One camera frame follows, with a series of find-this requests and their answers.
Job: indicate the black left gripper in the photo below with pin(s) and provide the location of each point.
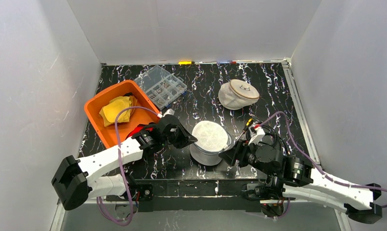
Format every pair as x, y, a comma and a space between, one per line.
175, 134

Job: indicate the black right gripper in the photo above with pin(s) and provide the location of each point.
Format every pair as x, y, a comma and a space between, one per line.
239, 154

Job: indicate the white mesh bag blue trim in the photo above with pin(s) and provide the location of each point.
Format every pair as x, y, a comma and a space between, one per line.
212, 139

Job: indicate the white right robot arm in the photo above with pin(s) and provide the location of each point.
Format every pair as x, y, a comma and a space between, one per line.
291, 177

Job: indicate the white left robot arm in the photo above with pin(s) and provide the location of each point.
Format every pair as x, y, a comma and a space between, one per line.
78, 179

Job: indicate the red mesh bag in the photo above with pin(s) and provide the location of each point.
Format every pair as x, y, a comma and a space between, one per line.
141, 128

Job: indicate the white mesh bag beige trim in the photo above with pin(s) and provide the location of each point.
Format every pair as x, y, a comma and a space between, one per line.
237, 94

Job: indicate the black yellow screwdriver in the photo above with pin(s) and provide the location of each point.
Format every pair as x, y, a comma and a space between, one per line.
243, 135

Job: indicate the clear plastic screw box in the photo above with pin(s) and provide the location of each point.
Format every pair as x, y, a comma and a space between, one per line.
161, 86

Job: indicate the yellow cloth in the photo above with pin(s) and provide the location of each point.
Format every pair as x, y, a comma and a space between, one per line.
114, 107

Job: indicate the orange plastic basin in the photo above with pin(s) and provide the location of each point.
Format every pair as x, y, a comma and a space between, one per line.
138, 117

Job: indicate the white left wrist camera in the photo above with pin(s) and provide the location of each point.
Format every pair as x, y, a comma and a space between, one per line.
168, 112

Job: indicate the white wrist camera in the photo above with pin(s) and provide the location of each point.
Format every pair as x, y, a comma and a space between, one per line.
168, 112
256, 134

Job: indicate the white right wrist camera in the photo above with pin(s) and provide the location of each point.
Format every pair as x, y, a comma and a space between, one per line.
256, 134

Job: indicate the yellow marker on wall edge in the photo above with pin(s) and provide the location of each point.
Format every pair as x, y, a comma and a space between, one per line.
186, 62

